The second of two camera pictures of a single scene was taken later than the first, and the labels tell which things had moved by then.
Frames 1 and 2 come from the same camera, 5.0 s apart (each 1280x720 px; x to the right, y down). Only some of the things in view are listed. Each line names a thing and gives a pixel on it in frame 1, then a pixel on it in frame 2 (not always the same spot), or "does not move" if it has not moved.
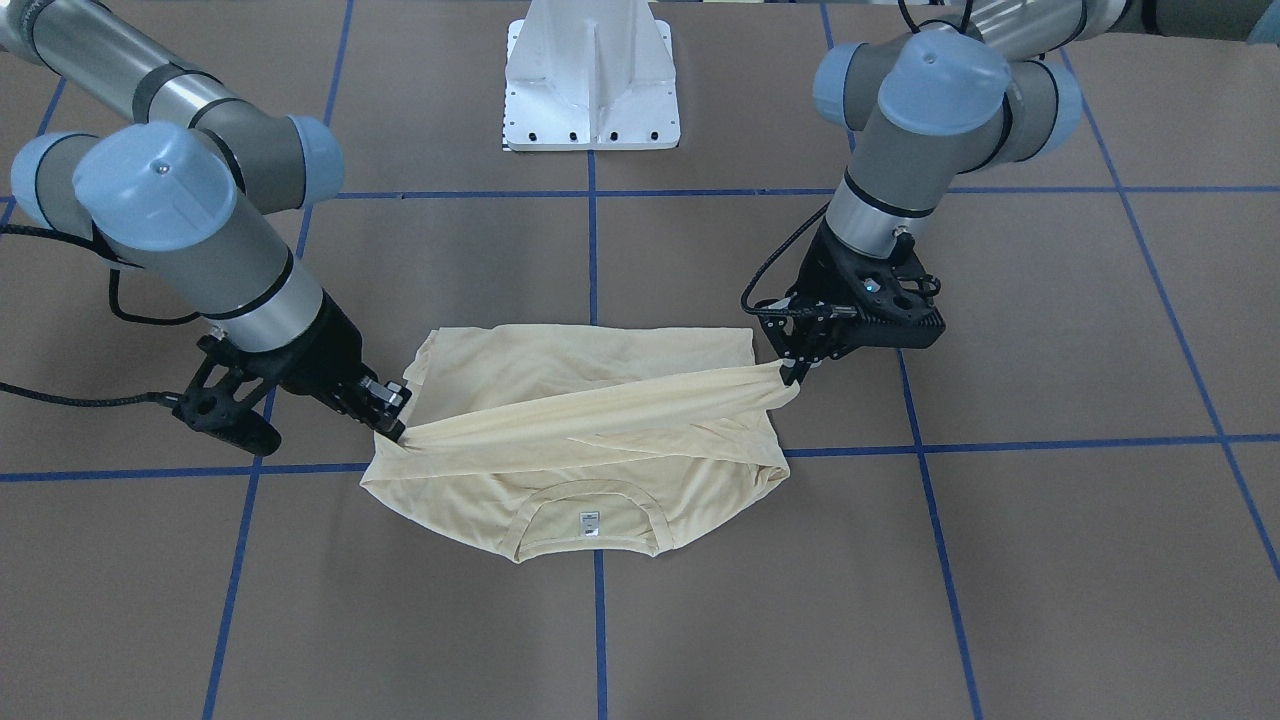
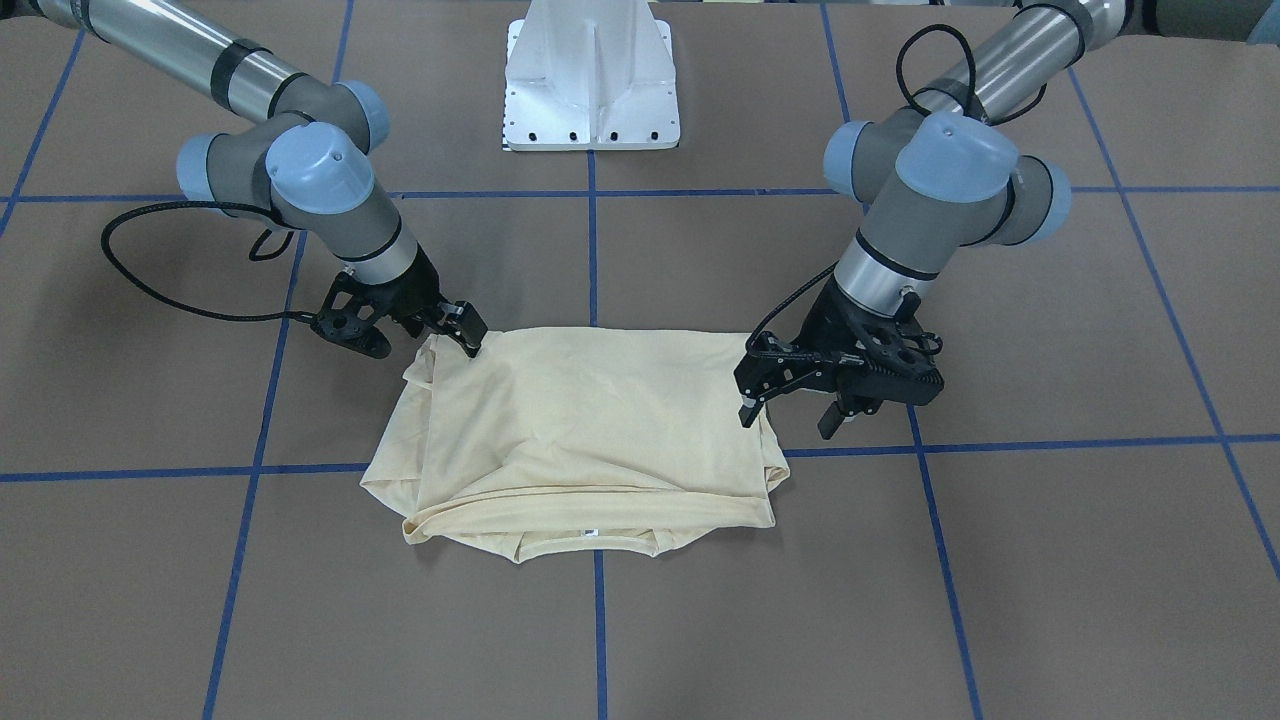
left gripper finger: [791, 374] → [748, 411]
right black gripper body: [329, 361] → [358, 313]
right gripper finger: [394, 431] → [469, 333]
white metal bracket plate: [585, 75] does not move
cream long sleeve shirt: [547, 440] does not move
